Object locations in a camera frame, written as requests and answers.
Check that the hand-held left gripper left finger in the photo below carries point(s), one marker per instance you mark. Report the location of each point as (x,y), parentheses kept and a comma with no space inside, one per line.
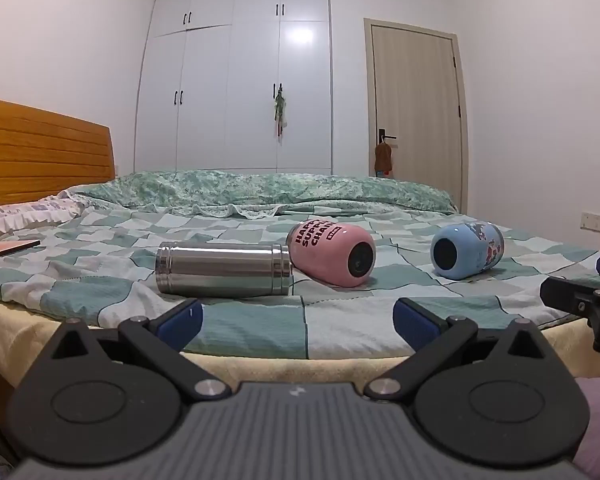
(182,322)

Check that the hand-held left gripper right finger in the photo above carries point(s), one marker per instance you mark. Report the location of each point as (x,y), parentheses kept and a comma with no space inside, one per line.
(414,322)

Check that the stainless steel cup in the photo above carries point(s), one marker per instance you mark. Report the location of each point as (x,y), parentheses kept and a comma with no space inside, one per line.
(220,269)

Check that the blue patterned cup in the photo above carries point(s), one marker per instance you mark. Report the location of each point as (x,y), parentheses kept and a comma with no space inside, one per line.
(472,250)

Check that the pink cup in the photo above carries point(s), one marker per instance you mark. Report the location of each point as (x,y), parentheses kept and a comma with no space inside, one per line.
(325,252)

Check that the checkered green bedsheet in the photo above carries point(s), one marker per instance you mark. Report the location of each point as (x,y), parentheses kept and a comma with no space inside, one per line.
(130,240)

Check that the green floral quilt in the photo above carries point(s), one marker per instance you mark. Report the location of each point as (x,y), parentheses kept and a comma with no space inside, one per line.
(240,187)

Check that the brown hanging pouch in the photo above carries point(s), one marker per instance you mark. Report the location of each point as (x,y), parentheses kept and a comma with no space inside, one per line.
(383,157)

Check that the yellow mattress pad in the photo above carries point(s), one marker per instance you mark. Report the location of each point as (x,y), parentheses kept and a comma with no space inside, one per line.
(10,330)

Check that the purple floral pillow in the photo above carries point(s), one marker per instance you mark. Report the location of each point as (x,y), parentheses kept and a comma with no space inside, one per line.
(25,215)

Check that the red notebook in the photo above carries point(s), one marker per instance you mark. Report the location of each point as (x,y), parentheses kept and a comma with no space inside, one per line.
(5,249)

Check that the beige door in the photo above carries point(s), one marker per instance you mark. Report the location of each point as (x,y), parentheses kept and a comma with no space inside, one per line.
(415,110)

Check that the wooden headboard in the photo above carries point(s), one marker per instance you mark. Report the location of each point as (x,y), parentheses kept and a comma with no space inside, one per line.
(40,155)

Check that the green hanging ornament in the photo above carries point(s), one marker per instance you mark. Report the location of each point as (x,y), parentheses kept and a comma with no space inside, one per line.
(279,107)

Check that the white wardrobe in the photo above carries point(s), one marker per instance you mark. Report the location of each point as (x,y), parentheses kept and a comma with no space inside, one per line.
(230,85)

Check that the white wall socket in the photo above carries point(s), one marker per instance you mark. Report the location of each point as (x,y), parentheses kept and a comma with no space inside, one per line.
(598,222)

